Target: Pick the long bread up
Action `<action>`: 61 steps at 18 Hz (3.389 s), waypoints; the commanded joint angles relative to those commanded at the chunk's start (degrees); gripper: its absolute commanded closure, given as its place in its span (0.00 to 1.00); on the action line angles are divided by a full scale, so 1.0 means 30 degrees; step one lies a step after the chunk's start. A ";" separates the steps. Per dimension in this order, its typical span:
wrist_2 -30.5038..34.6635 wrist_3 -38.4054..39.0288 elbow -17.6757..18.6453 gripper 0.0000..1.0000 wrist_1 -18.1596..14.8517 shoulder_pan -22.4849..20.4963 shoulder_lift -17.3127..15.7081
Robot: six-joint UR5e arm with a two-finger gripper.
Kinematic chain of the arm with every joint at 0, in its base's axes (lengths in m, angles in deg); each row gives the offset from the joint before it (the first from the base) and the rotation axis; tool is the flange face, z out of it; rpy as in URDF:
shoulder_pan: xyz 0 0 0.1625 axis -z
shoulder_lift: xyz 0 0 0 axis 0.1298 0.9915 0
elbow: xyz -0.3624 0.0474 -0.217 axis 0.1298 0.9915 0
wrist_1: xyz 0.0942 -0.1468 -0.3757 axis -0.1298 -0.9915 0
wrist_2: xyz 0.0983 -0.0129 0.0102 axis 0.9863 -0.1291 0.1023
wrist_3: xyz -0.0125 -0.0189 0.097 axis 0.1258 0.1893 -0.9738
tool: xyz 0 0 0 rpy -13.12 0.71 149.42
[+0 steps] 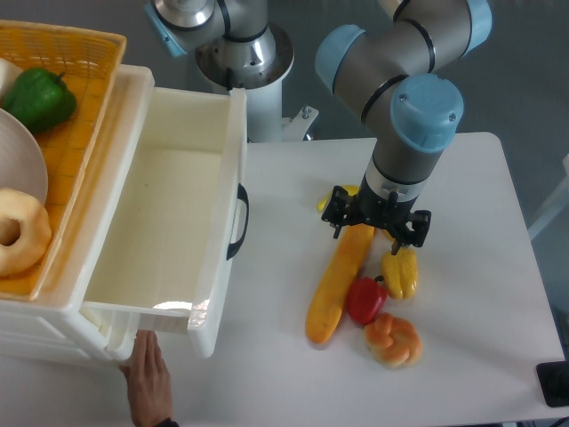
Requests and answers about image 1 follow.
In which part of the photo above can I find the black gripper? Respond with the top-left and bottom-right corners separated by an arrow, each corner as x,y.
321,176 -> 431,255

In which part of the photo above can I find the long orange bread loaf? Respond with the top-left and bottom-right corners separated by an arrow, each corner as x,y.
305,224 -> 375,345

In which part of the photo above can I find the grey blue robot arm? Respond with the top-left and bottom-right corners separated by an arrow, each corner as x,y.
144,1 -> 493,252

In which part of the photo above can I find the knotted orange bread roll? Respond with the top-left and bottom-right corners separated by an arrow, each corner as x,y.
364,312 -> 422,369

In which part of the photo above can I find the bare human hand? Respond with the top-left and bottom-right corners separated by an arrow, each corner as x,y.
119,330 -> 178,426

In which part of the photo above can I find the yellow banana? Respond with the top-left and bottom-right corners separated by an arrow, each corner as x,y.
317,185 -> 359,213

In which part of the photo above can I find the yellow bell pepper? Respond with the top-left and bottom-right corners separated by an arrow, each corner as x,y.
381,248 -> 419,299

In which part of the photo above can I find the red bell pepper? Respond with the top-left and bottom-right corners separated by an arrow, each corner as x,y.
346,276 -> 388,326

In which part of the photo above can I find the white open drawer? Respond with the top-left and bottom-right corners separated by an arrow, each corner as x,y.
84,88 -> 246,358

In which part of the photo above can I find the black device at edge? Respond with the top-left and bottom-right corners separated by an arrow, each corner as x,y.
536,361 -> 568,407

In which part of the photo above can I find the yellow woven basket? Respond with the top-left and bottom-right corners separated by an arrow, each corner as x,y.
1,20 -> 126,301

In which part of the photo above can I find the white plastic drawer cabinet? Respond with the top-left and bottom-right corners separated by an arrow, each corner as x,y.
1,65 -> 155,366

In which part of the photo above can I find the white plate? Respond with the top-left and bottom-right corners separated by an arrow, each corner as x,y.
0,109 -> 48,205

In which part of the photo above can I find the green bell pepper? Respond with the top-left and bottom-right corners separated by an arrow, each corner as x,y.
2,68 -> 76,134

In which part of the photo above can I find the white round vegetable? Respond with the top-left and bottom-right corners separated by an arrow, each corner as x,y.
0,58 -> 23,101

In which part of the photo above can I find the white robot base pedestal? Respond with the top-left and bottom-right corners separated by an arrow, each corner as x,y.
196,23 -> 319,143

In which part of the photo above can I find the black drawer handle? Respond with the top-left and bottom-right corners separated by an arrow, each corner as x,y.
226,183 -> 250,261

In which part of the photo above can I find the beige ring doughnut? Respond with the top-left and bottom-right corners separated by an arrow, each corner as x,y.
1,188 -> 52,276

